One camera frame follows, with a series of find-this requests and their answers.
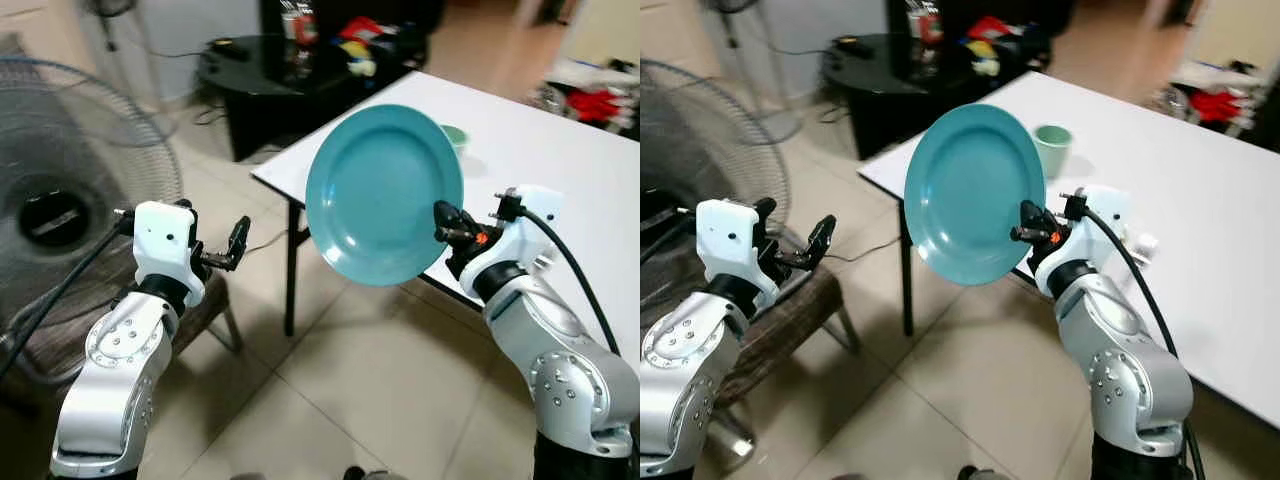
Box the teal round plate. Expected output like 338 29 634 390
305 103 466 288
903 103 1047 287

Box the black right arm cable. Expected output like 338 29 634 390
1060 188 1206 480
493 190 622 357

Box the brown woven stool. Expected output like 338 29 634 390
712 262 862 406
0 268 245 401

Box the black cabinet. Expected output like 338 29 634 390
885 0 1078 63
260 0 448 63

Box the white low rack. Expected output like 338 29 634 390
540 57 641 138
1158 58 1269 138

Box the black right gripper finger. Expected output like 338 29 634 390
1009 200 1053 246
433 200 477 247

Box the large grey wire-grill fan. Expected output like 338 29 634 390
0 57 185 331
640 60 793 276

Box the colourful toy pile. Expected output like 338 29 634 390
958 15 1028 78
333 15 403 78

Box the red bag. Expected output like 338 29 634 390
566 87 624 127
1188 87 1253 127

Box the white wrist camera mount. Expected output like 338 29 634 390
132 200 207 307
458 185 567 301
696 198 780 307
1035 185 1138 297

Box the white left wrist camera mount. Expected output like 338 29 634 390
696 198 780 307
132 200 207 307

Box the black round side table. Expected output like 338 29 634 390
822 35 1051 161
197 35 431 163

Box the red and white can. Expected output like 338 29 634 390
281 5 320 77
905 3 947 77

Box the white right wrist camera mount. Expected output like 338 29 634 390
1035 185 1138 297
458 185 567 301

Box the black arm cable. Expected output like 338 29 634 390
0 212 137 381
1060 188 1206 480
493 190 622 357
640 208 701 269

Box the white rectangular table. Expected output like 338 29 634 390
857 70 1280 431
250 70 641 363

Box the grey pedestal fan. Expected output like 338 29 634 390
85 0 177 147
700 0 804 147

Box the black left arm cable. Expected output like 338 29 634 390
640 208 701 269
0 212 137 381

